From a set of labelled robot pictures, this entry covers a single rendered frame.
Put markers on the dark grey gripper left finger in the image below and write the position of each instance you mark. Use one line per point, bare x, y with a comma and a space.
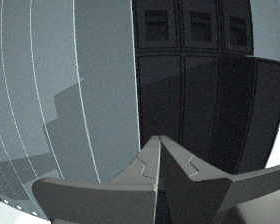
129, 198

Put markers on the black server rack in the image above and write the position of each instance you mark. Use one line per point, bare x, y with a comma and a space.
77, 103

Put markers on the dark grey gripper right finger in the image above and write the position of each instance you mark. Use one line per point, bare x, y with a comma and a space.
199, 193

